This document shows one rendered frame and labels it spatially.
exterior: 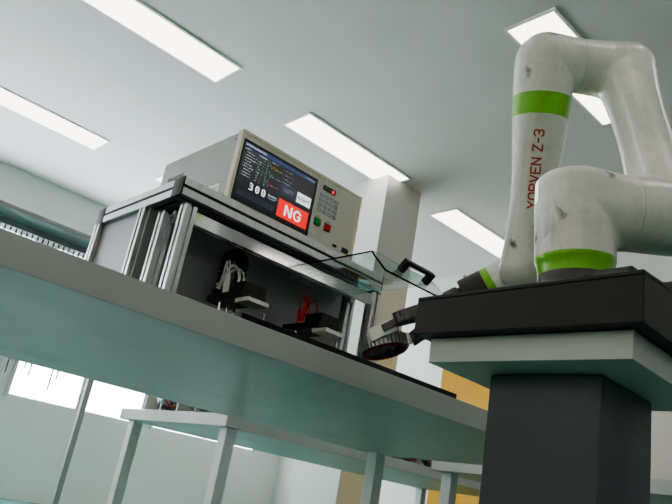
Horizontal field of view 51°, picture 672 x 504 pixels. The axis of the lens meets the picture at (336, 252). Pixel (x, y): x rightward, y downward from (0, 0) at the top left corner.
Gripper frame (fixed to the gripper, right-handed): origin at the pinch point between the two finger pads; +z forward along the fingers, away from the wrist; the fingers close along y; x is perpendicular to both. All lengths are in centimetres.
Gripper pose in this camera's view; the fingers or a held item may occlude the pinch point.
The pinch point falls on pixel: (383, 339)
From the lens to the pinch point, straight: 161.6
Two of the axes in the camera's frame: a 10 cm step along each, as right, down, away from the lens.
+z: -8.8, 4.5, 1.5
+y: 3.4, 3.7, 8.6
